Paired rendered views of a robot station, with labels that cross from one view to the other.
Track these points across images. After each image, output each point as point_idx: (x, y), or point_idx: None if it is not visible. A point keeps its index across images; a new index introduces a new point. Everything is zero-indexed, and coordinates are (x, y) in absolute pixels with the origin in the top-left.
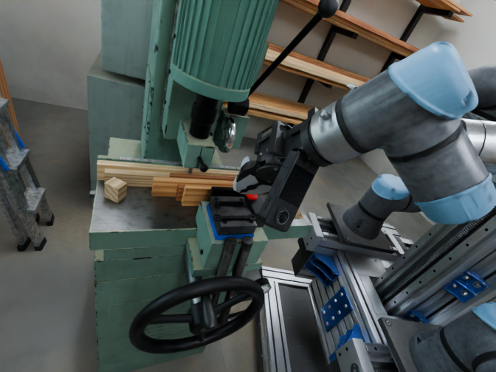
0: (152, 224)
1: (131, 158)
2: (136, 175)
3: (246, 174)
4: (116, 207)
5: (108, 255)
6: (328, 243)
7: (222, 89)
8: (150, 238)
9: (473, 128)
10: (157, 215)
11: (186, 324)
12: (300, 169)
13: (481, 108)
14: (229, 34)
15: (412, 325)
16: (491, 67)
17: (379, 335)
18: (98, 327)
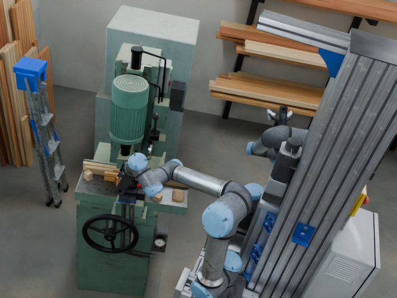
0: (99, 192)
1: (98, 161)
2: (98, 169)
3: (119, 176)
4: (87, 183)
5: (81, 203)
6: None
7: (123, 141)
8: (98, 198)
9: (175, 170)
10: (103, 188)
11: (124, 261)
12: (126, 177)
13: None
14: (123, 125)
15: None
16: (277, 128)
17: None
18: (77, 244)
